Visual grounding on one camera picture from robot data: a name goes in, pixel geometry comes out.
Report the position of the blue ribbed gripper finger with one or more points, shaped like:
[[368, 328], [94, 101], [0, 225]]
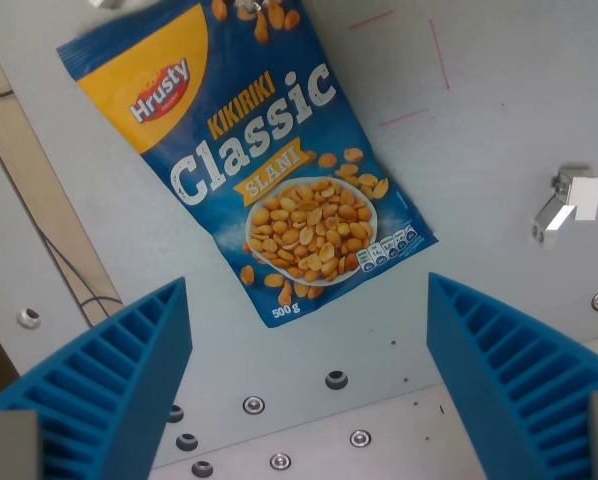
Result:
[[519, 395], [104, 390]]

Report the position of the light wooden board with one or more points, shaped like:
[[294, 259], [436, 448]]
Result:
[[34, 165]]

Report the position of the blue Hrusty peanut bag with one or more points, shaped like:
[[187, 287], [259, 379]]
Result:
[[259, 150]]

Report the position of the shiny metal clip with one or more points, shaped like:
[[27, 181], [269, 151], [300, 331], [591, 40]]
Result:
[[250, 5]]

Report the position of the silver metal angle bracket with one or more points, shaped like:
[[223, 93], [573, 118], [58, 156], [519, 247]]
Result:
[[549, 215]]

